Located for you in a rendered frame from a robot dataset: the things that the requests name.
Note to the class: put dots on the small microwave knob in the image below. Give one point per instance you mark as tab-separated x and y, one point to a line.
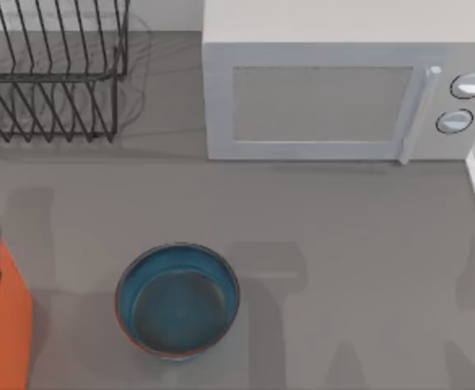
454	121

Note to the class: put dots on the orange toaster with metal rim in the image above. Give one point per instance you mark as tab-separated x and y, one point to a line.
5	325

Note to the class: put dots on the large microwave knob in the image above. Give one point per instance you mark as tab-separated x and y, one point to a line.
469	84

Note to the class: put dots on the blue bowl with orange rim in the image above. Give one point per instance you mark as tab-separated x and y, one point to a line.
177	302

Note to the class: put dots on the pale microwave oven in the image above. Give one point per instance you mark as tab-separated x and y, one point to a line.
343	24

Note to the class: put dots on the microwave oven door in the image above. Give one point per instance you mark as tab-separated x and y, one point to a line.
315	103

